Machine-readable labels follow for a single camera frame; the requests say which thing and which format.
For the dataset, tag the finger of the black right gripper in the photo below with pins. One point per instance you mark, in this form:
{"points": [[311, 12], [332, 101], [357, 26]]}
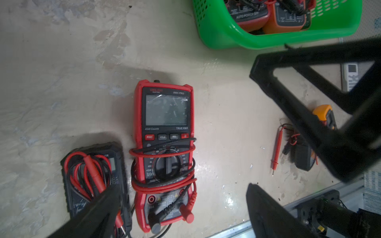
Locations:
{"points": [[348, 151], [365, 97]]}

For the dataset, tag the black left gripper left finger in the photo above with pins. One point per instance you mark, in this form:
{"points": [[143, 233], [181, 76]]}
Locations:
{"points": [[96, 220]]}

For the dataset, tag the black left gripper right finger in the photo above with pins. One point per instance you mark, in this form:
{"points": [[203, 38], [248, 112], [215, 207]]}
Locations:
{"points": [[269, 219]]}

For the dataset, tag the small black multimeter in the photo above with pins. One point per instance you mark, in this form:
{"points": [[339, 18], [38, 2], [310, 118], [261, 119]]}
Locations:
{"points": [[290, 142]]}

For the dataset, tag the black pocket multimeter with leads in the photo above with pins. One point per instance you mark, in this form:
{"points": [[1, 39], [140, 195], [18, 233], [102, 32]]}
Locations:
{"points": [[88, 171]]}

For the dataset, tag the red Delixi multimeter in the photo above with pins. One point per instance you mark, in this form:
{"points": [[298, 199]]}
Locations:
{"points": [[163, 170]]}

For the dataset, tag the orange Victor multimeter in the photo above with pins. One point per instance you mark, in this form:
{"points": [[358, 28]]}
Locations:
{"points": [[288, 16]]}

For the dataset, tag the red Aneng multimeter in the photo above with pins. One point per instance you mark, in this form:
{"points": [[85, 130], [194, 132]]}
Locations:
{"points": [[249, 15]]}

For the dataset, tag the yellow clamp meter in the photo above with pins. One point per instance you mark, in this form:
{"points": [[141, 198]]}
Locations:
{"points": [[326, 116]]}

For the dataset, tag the green plastic basket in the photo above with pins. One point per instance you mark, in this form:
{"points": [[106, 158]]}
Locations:
{"points": [[330, 19]]}

